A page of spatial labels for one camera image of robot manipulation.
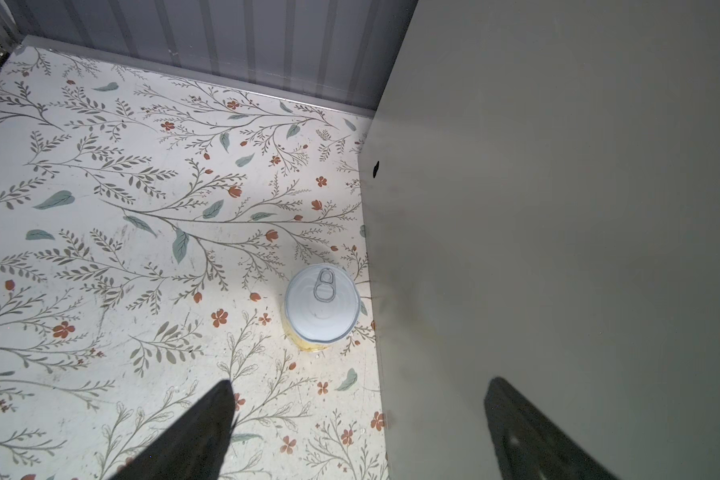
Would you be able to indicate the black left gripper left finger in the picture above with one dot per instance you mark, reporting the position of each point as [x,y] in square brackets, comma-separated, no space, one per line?
[194,446]

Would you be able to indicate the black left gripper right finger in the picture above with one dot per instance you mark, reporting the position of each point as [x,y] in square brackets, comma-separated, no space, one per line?
[528,445]

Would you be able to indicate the white metal cabinet counter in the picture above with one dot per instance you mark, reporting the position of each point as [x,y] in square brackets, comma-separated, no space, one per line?
[541,191]

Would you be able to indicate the yellow can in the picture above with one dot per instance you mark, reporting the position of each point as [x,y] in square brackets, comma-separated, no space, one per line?
[321,306]

